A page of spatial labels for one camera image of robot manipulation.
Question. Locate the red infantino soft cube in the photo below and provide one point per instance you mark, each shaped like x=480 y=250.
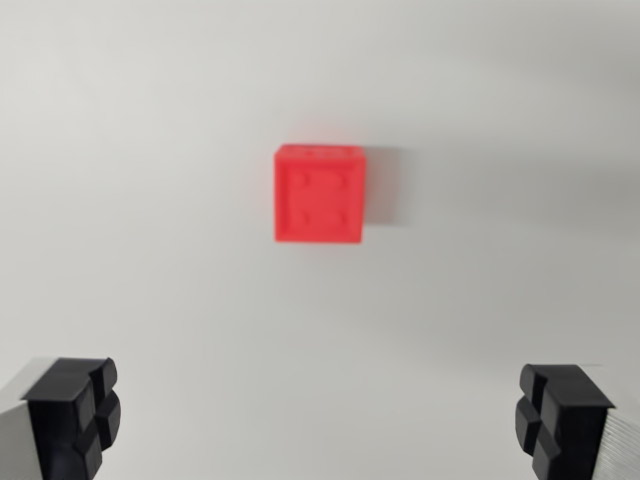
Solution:
x=320 y=197

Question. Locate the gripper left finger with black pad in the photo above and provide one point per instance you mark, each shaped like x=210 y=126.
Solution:
x=60 y=415

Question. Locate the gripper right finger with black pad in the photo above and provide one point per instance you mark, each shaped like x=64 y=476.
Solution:
x=575 y=420

